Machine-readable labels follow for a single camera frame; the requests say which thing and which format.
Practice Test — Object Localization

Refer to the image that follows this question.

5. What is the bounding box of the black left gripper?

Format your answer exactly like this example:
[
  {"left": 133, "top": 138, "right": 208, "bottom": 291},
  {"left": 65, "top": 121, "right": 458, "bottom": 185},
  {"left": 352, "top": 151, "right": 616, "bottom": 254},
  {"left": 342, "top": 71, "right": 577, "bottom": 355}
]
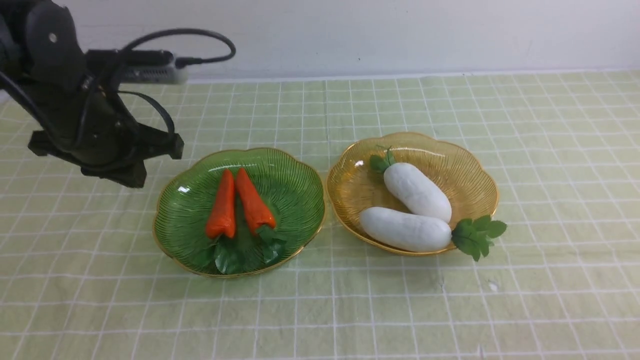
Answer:
[{"left": 27, "top": 89, "right": 185, "bottom": 188}]

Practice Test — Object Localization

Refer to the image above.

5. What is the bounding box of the orange toy carrot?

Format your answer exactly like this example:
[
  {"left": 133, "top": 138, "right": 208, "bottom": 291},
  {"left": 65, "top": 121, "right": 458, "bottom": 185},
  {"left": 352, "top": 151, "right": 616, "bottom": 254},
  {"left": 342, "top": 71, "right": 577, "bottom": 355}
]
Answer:
[
  {"left": 235, "top": 167, "right": 286, "bottom": 267},
  {"left": 195, "top": 168, "right": 243, "bottom": 275}
]

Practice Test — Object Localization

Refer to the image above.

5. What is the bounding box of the white toy radish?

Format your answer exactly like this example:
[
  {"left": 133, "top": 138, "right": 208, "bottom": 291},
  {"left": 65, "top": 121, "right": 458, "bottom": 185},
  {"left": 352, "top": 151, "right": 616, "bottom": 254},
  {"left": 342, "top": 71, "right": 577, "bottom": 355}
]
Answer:
[
  {"left": 359, "top": 206, "right": 508, "bottom": 262},
  {"left": 369, "top": 148, "right": 453, "bottom": 223}
]

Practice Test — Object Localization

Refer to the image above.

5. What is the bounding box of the black camera cable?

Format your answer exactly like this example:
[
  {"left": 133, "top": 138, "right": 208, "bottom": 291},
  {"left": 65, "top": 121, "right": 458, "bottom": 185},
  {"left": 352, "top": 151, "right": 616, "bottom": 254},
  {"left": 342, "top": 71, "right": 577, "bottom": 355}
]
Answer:
[{"left": 0, "top": 28, "right": 237, "bottom": 156}]

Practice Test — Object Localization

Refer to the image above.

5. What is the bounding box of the green ribbed plastic plate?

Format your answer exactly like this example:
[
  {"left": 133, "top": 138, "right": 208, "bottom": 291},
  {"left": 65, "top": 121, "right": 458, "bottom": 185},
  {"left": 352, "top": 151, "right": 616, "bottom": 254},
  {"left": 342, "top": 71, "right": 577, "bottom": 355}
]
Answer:
[{"left": 153, "top": 147, "right": 326, "bottom": 278}]

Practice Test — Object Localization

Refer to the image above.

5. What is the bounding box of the amber ribbed plastic plate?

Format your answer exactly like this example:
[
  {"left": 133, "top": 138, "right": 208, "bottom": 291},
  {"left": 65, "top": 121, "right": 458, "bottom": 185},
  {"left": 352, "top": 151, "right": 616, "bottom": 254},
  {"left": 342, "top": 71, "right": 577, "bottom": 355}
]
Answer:
[{"left": 326, "top": 132, "right": 499, "bottom": 256}]

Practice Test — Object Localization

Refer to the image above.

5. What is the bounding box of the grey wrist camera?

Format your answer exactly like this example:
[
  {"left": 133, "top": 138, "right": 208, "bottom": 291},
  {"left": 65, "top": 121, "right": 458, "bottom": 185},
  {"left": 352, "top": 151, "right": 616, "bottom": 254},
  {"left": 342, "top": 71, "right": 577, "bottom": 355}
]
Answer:
[{"left": 86, "top": 49, "right": 189, "bottom": 87}]

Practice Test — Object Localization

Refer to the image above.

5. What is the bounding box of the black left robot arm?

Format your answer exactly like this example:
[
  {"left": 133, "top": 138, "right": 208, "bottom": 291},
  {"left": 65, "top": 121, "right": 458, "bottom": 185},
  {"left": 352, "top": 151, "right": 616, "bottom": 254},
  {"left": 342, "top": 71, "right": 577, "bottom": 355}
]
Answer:
[{"left": 1, "top": 0, "right": 185, "bottom": 189}]

